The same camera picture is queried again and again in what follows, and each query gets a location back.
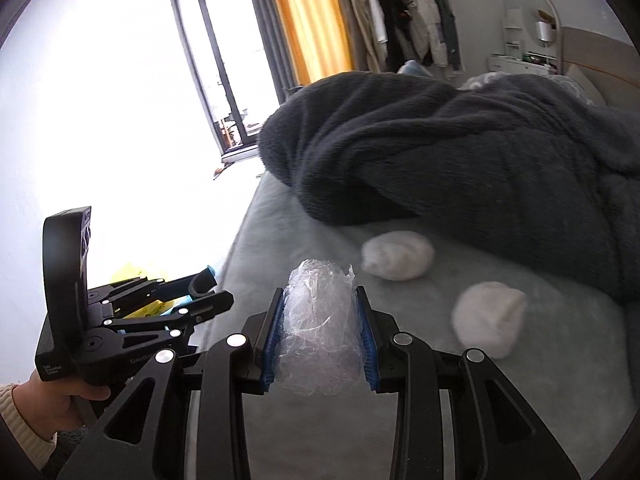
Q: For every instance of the white hanging jacket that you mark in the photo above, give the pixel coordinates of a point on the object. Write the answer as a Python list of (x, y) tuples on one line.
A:
[(425, 15)]

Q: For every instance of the clear plastic wrap bundle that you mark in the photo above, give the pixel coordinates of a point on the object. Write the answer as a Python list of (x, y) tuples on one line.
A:
[(320, 330)]

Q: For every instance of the person's left forearm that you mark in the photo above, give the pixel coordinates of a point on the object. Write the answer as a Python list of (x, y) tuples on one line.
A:
[(22, 430)]

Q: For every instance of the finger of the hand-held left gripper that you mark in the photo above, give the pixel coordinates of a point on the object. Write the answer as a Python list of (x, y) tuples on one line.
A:
[(150, 287), (200, 312)]

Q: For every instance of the yellow plastic bag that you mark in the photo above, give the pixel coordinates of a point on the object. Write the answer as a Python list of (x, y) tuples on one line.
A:
[(130, 272)]

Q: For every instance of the person's left hand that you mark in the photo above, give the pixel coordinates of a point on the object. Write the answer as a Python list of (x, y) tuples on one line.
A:
[(50, 395)]

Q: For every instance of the white hanging cloth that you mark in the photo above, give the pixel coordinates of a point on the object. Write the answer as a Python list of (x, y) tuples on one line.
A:
[(378, 17)]

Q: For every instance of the bed with pale grey sheet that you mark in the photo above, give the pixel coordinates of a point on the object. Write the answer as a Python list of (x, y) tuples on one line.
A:
[(550, 385)]

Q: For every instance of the beige hanging coat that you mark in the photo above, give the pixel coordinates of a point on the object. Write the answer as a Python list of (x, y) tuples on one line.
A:
[(362, 35)]

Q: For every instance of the black window frame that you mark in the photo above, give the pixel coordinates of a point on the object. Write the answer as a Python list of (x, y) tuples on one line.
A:
[(220, 60)]

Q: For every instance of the white grey patterned pillow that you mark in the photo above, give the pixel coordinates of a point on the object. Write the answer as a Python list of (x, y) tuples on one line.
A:
[(490, 81)]

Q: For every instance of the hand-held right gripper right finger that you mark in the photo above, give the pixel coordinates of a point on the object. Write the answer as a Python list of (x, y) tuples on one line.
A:
[(369, 355)]

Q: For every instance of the white sock ball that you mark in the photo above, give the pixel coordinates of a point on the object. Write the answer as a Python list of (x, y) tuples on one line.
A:
[(490, 317), (397, 257)]

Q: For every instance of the white small shelf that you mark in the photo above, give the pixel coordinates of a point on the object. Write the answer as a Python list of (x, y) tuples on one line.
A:
[(512, 30)]

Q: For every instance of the white dressing table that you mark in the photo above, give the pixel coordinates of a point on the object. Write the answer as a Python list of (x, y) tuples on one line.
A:
[(505, 64)]

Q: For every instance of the green hanging garment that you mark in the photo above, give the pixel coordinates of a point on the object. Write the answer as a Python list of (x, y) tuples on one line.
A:
[(450, 30)]

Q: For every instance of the white cylinder lamp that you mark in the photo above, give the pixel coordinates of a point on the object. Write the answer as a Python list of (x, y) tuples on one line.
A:
[(545, 31)]

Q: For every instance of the beige headboard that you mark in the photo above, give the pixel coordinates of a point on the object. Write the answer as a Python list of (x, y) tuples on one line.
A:
[(600, 50)]

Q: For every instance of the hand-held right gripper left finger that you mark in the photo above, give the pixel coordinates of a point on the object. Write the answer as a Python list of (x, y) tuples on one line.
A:
[(272, 355)]

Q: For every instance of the black hanging garment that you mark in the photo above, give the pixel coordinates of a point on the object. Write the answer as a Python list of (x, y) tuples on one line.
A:
[(395, 25)]

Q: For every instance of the yellow curtain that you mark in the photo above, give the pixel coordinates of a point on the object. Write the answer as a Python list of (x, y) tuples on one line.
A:
[(310, 15)]

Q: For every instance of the light blue pillow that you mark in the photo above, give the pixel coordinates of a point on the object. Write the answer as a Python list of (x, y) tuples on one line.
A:
[(415, 69)]

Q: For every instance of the dark grey fleece blanket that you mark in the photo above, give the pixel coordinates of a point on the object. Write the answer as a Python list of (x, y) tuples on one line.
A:
[(450, 160)]

